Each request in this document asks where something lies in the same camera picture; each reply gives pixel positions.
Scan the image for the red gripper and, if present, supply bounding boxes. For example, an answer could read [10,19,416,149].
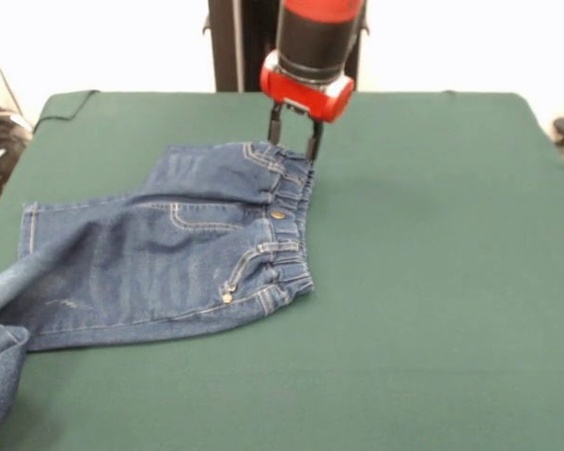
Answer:
[258,50,356,163]

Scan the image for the blue denim jeans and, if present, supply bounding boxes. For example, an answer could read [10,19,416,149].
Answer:
[0,140,318,451]

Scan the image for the dark green table cloth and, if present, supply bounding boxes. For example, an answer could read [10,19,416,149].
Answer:
[0,89,564,451]

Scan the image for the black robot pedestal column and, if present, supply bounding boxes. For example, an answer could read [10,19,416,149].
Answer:
[201,0,371,94]

